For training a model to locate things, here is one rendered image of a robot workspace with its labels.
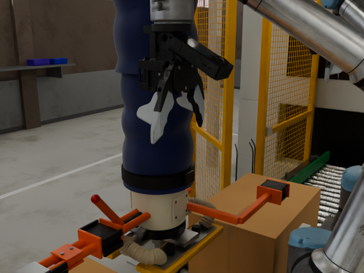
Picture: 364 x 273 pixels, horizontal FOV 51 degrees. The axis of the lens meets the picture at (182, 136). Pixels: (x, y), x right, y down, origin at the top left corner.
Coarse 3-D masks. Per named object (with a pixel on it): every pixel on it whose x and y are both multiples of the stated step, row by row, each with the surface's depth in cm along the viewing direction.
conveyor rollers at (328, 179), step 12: (324, 168) 340; (336, 168) 343; (312, 180) 312; (324, 180) 315; (336, 180) 311; (324, 192) 289; (336, 192) 292; (324, 204) 272; (336, 204) 268; (324, 216) 255
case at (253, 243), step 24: (240, 192) 188; (312, 192) 188; (192, 216) 167; (264, 216) 164; (288, 216) 164; (312, 216) 187; (216, 240) 163; (240, 240) 155; (264, 240) 149; (288, 240) 160; (192, 264) 173; (216, 264) 165; (240, 264) 158; (264, 264) 151
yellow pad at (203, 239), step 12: (192, 228) 124; (204, 228) 128; (216, 228) 129; (204, 240) 122; (168, 252) 113; (180, 252) 114; (192, 252) 115; (144, 264) 109; (156, 264) 108; (168, 264) 108; (180, 264) 110
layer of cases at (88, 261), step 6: (84, 258) 205; (84, 264) 199; (90, 264) 199; (96, 264) 199; (72, 270) 194; (78, 270) 194; (84, 270) 194; (90, 270) 194; (96, 270) 194; (102, 270) 194; (108, 270) 194
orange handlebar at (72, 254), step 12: (192, 204) 119; (252, 204) 119; (264, 204) 124; (144, 216) 112; (216, 216) 114; (228, 216) 112; (240, 216) 111; (132, 228) 108; (84, 240) 99; (60, 252) 93; (72, 252) 93; (84, 252) 94; (48, 264) 90; (72, 264) 91
